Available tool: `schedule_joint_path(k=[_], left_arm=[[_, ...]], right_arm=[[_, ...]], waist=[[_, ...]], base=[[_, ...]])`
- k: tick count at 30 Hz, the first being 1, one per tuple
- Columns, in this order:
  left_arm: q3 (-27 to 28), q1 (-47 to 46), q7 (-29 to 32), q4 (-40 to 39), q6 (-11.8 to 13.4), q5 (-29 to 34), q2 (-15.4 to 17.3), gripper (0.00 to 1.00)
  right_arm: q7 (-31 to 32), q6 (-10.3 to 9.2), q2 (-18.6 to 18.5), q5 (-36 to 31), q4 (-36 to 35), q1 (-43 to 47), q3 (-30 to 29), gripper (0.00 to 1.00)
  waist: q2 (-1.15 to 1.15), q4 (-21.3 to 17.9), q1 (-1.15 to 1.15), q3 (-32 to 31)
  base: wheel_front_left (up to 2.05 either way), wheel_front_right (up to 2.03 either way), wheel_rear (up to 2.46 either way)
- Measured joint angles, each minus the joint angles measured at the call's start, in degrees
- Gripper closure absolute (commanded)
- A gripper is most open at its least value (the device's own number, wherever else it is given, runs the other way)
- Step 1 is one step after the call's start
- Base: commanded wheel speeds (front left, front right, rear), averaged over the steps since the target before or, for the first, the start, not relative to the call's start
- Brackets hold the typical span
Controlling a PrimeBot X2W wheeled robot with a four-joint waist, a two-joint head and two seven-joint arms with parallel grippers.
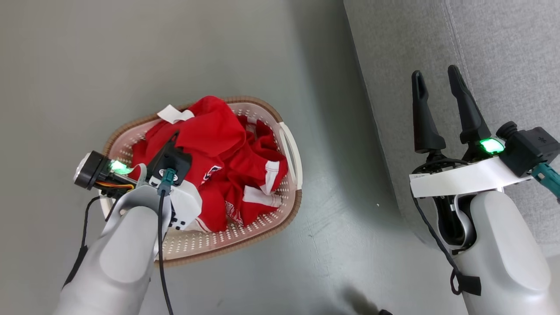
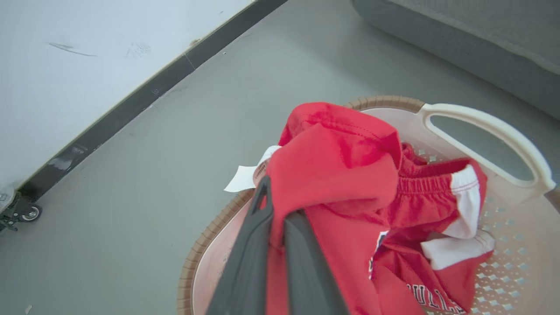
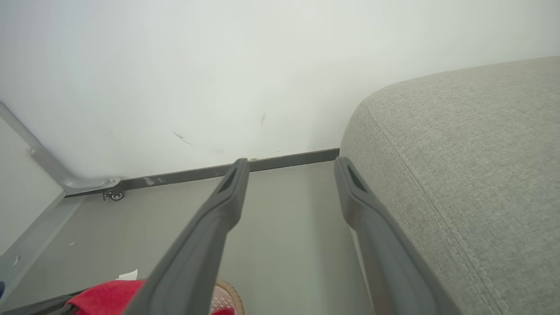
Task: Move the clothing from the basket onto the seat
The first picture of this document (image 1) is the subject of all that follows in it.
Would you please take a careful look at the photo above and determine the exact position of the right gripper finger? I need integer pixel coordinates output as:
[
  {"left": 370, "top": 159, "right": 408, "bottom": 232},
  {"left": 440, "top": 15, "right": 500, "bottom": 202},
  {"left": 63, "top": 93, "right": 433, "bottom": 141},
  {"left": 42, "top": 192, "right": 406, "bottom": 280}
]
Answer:
[
  {"left": 411, "top": 70, "right": 447, "bottom": 154},
  {"left": 447, "top": 65, "right": 491, "bottom": 145}
]

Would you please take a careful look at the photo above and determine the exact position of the red white striped garment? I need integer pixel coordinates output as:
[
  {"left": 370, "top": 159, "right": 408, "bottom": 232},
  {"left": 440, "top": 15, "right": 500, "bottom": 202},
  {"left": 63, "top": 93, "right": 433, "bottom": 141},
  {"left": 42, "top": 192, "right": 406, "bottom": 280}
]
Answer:
[{"left": 195, "top": 162, "right": 245, "bottom": 232}]

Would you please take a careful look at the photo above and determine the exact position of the thin black cable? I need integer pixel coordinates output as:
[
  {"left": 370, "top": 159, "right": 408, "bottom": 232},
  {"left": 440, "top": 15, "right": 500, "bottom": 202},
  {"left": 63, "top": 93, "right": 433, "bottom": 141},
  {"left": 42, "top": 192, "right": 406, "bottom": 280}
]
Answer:
[
  {"left": 63, "top": 196, "right": 115, "bottom": 289},
  {"left": 411, "top": 195, "right": 482, "bottom": 296}
]

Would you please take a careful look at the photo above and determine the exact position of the white perforated laundry basket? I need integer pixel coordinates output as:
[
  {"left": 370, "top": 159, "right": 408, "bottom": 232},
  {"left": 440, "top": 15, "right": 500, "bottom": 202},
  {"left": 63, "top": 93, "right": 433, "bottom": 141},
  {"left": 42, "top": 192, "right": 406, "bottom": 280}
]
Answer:
[{"left": 100, "top": 96, "right": 303, "bottom": 268}]

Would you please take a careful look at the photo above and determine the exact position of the black cable with teal plug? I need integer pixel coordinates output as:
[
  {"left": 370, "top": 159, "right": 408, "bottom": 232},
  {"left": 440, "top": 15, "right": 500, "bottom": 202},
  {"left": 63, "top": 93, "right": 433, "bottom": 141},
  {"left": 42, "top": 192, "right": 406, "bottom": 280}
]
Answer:
[
  {"left": 157, "top": 168, "right": 176, "bottom": 315},
  {"left": 530, "top": 163, "right": 560, "bottom": 204}
]

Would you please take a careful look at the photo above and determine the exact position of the red shirt with white label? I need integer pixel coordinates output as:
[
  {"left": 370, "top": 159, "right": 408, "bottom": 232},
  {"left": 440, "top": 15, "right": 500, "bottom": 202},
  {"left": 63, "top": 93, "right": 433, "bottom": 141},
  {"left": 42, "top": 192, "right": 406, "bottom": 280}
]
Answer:
[{"left": 130, "top": 95, "right": 248, "bottom": 184}]

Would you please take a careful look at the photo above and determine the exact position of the grey fabric sofa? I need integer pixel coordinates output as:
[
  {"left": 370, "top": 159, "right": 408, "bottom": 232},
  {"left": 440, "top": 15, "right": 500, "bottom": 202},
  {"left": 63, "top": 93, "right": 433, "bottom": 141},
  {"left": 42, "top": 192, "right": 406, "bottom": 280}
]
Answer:
[{"left": 343, "top": 0, "right": 560, "bottom": 259}]

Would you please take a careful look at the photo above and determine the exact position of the red garment with white cuffs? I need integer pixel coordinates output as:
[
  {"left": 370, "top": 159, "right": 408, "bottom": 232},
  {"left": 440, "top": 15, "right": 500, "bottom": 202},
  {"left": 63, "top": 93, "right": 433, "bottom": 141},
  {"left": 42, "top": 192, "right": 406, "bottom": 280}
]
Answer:
[{"left": 225, "top": 115, "right": 289, "bottom": 228}]

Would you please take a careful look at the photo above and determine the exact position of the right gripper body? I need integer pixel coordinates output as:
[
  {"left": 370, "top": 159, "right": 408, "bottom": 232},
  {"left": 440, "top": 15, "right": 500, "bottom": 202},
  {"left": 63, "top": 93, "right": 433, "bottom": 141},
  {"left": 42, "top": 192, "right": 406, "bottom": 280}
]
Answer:
[{"left": 409, "top": 138, "right": 519, "bottom": 198}]

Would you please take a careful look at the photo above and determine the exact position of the black cylindrical motor housing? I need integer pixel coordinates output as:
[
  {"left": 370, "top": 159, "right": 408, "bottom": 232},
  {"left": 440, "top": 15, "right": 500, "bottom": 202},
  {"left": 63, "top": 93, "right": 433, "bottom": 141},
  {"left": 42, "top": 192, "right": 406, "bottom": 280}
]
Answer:
[{"left": 73, "top": 151, "right": 136, "bottom": 197}]

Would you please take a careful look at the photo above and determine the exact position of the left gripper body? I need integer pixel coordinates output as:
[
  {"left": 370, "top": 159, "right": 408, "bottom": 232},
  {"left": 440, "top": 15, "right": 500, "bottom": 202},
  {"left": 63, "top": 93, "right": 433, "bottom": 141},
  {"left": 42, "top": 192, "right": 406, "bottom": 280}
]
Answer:
[{"left": 147, "top": 175, "right": 203, "bottom": 232}]

